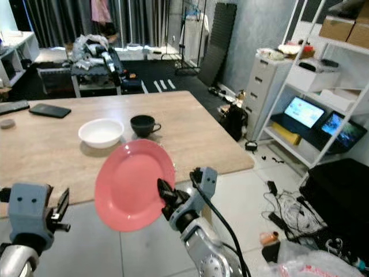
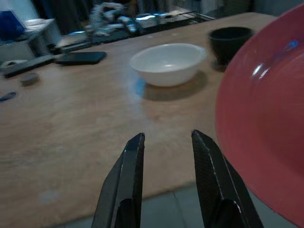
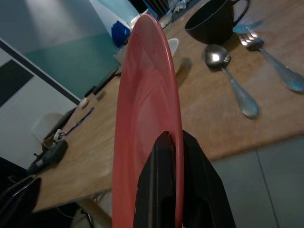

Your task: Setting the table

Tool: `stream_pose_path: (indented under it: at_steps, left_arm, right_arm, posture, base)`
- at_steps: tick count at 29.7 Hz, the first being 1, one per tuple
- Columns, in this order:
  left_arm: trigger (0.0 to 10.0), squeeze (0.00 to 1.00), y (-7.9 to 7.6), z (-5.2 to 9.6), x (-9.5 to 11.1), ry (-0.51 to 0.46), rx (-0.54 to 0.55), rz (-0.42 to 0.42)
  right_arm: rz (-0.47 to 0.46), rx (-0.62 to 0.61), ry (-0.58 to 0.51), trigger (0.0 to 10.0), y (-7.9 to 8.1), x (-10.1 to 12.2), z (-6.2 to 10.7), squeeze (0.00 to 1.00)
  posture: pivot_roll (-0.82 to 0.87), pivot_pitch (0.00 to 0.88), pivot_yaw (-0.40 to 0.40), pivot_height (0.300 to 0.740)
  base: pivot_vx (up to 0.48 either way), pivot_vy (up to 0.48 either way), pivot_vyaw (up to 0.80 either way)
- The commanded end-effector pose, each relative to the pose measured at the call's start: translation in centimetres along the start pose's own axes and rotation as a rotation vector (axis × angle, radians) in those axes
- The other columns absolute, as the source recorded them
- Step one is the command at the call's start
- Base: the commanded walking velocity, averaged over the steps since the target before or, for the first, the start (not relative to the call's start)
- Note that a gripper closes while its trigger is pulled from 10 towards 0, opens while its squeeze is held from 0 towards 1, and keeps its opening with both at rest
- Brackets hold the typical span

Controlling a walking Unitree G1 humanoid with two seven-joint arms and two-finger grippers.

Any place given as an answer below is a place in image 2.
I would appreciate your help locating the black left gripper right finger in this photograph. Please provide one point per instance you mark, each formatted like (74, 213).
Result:
(218, 185)

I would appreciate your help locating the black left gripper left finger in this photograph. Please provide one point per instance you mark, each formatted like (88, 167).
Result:
(126, 180)

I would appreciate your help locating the red plastic plate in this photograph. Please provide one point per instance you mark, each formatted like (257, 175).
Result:
(266, 118)

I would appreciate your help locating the white ceramic bowl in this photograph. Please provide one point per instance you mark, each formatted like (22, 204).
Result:
(166, 64)

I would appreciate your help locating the black smartphone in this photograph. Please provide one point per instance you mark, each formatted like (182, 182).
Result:
(80, 57)

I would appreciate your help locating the grey tape roll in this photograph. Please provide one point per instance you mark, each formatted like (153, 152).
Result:
(29, 79)

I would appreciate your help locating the black cup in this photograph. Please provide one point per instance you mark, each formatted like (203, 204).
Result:
(225, 45)

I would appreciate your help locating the black flat device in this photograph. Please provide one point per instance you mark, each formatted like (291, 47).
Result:
(28, 65)

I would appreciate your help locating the pile of clothes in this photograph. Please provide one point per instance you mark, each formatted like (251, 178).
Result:
(107, 19)

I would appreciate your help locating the white shelf unit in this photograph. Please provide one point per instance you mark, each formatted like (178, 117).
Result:
(19, 47)

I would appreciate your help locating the blue bag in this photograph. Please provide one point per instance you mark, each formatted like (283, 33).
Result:
(10, 25)

